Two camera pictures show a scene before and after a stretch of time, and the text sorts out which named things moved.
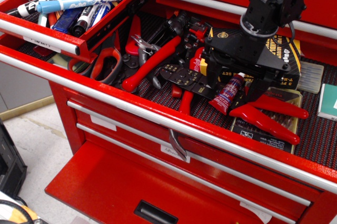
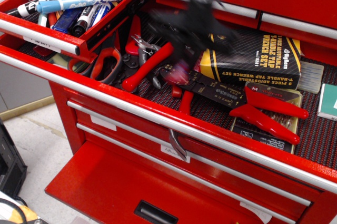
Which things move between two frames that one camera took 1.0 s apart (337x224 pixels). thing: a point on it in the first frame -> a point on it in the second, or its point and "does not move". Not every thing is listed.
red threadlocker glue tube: (221, 102) -> (179, 72)
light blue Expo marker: (50, 5) does not move
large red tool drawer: (153, 70) does not move
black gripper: (239, 48) -> (201, 20)
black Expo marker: (29, 8) does not move
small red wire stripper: (131, 47) does not move
